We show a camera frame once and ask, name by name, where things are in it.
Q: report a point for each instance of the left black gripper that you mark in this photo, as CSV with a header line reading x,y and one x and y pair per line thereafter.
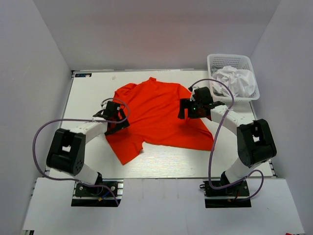
x,y
123,124

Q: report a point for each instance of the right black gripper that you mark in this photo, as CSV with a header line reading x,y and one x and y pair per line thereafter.
x,y
185,103

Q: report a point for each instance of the orange t shirt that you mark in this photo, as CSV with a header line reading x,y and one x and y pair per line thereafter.
x,y
152,111

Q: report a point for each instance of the white t shirt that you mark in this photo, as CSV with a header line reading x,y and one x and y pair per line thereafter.
x,y
240,82

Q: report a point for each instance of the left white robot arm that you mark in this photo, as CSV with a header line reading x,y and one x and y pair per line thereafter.
x,y
67,150

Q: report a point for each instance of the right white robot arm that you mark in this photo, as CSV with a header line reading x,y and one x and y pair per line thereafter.
x,y
255,144

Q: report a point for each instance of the blue label sticker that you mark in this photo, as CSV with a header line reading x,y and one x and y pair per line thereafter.
x,y
83,75

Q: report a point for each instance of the white plastic basket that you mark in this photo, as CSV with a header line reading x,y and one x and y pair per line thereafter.
x,y
219,91

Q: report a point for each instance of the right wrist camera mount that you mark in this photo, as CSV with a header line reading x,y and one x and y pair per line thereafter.
x,y
192,91

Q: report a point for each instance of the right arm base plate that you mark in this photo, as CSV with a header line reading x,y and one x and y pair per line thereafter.
x,y
231,197

